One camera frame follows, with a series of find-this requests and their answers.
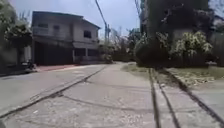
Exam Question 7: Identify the utility pole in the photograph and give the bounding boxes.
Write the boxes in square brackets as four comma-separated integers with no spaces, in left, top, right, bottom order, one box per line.
[103,21,111,44]

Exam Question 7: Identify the grey concrete road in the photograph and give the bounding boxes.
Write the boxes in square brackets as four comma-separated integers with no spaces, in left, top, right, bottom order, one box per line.
[0,61,224,128]

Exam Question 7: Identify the two-storey grey house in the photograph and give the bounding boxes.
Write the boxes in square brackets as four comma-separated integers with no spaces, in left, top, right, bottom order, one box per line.
[30,10,102,66]

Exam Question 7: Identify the grass verge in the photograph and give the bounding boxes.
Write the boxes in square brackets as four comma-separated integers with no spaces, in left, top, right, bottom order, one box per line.
[121,62,224,88]

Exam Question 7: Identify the large dark tree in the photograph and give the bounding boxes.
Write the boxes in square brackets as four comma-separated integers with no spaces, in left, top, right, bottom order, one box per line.
[140,0,214,68]

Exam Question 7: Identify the leafy green shrub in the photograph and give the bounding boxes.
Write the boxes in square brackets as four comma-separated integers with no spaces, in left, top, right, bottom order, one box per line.
[156,30,214,68]

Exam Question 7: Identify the concrete pavement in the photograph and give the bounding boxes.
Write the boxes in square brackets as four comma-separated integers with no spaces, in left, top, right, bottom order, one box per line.
[190,78,224,121]

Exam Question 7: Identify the overhead wires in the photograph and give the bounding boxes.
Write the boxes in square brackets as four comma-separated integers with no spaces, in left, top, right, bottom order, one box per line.
[94,0,142,28]

